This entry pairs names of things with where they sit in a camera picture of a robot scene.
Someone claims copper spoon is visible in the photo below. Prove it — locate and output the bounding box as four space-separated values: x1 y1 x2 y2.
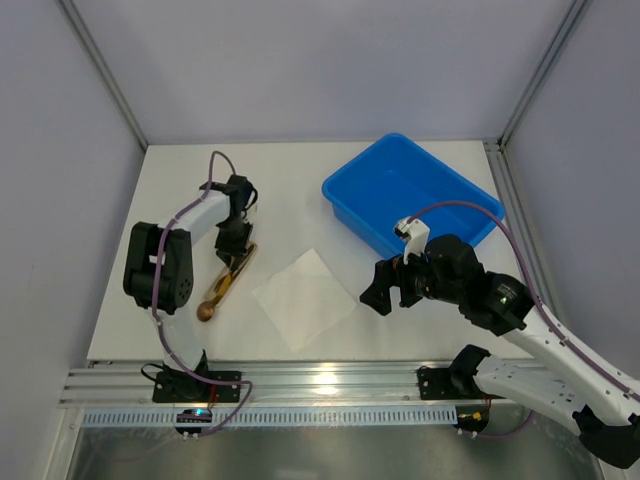
196 271 234 323

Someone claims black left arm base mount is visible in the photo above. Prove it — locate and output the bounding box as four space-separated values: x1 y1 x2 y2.
140 363 241 404

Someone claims aluminium front rail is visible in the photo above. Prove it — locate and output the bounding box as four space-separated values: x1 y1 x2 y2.
58 359 601 409

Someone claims aluminium frame post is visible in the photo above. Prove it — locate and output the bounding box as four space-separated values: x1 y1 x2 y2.
497 0 592 150
56 0 149 152

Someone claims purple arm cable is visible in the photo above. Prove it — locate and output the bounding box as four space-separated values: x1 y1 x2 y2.
405 200 640 441
149 150 254 441

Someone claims aluminium frame post right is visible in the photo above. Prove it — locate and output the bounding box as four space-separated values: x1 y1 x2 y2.
497 0 592 150

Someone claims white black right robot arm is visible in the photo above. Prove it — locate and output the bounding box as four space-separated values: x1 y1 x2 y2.
360 235 639 469

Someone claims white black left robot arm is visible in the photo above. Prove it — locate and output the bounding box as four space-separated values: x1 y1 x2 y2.
123 174 258 382

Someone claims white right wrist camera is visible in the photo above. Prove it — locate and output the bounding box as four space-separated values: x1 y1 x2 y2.
394 217 430 265

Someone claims blue plastic bin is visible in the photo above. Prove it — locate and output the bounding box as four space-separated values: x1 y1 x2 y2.
322 133 505 259

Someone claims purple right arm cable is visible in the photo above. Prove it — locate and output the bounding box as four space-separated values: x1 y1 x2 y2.
405 200 640 441

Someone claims white slotted cable duct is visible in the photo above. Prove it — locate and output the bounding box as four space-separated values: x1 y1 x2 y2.
81 405 458 428

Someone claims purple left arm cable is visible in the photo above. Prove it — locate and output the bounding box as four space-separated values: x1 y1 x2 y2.
149 150 254 441

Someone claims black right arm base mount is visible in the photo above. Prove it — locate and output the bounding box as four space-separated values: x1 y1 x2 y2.
416 345 490 400

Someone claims aluminium frame post left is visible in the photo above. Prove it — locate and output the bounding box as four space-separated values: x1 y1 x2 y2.
56 0 149 152

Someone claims beige utensil holder case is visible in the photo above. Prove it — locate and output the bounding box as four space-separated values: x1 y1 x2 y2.
219 241 257 295

